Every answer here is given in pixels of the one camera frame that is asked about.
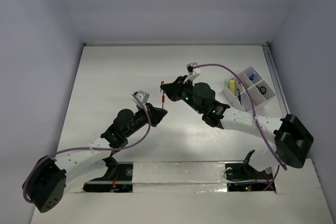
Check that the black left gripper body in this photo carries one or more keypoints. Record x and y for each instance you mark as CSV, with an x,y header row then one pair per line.
x,y
147,106

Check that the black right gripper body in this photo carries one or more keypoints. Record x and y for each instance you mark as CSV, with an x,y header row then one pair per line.
x,y
186,89

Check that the red gel pen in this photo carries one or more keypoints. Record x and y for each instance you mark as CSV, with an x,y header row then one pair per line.
x,y
163,97

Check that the green highlighter pen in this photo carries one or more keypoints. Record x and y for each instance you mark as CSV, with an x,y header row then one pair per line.
x,y
227,82

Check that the yellow highlighter pen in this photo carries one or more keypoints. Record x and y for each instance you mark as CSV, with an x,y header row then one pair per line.
x,y
232,87

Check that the blue gel pen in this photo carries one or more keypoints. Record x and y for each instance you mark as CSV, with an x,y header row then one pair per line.
x,y
239,96

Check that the black handled scissors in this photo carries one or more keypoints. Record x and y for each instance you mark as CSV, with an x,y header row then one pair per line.
x,y
262,89

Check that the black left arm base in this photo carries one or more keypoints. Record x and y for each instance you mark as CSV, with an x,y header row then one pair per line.
x,y
117,179

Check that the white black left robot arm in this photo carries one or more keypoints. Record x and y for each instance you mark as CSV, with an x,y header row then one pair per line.
x,y
55,174

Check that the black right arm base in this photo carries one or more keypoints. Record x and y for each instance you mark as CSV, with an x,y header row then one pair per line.
x,y
243,172

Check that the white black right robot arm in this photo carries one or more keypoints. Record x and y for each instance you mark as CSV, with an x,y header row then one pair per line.
x,y
288,140

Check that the white divided organizer box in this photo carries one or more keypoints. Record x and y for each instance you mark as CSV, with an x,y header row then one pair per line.
x,y
249,94

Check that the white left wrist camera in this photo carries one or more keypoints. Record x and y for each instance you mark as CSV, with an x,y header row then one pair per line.
x,y
140,98

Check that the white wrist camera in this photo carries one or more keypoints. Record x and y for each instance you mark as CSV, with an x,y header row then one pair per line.
x,y
193,71
140,98

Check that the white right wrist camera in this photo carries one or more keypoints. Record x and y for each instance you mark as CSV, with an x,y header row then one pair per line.
x,y
193,71

